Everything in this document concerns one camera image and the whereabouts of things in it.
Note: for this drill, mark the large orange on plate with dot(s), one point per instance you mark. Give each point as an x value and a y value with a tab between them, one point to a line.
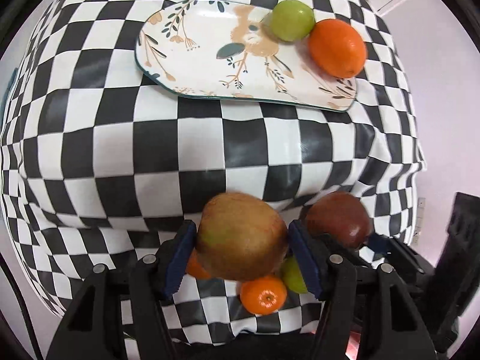
337	48

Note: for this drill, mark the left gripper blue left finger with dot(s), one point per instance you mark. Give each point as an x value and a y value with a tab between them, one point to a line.
180	249

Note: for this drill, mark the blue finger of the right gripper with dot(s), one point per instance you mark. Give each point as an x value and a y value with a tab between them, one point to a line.
377	243

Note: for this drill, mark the dark red apple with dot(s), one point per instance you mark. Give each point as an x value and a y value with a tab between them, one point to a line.
342	216

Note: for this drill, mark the green apple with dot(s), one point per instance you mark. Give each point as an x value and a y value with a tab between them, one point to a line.
292	276
291	20

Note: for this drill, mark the orange mandarin with stem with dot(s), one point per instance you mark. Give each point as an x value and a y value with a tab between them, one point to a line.
264	295

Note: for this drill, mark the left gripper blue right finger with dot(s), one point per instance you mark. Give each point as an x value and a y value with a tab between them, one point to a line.
312	271

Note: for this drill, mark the floral ceramic oval plate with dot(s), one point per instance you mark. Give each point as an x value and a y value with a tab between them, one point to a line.
221	50

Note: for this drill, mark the black white checkered cloth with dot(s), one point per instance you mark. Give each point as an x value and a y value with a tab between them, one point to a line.
101	165

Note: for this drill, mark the green apple on plate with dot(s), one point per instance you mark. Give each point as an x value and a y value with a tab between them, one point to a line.
291	20

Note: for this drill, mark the yellow red apple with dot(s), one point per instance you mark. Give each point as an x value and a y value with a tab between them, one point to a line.
240	238

